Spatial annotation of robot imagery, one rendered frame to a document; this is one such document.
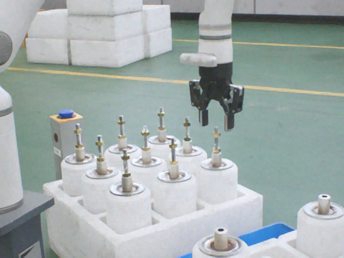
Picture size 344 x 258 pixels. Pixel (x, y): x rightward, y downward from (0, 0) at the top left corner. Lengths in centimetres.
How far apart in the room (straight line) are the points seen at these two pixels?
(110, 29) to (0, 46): 301
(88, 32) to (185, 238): 295
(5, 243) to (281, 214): 89
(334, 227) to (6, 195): 58
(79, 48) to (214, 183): 291
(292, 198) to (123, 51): 246
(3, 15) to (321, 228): 66
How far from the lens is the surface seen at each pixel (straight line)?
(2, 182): 100
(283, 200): 175
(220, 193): 129
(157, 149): 146
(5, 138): 99
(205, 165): 131
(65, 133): 152
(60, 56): 422
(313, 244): 108
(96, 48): 401
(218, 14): 120
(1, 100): 97
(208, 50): 121
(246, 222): 132
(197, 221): 123
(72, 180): 137
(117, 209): 117
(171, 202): 122
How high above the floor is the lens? 71
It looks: 17 degrees down
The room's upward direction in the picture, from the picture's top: 2 degrees counter-clockwise
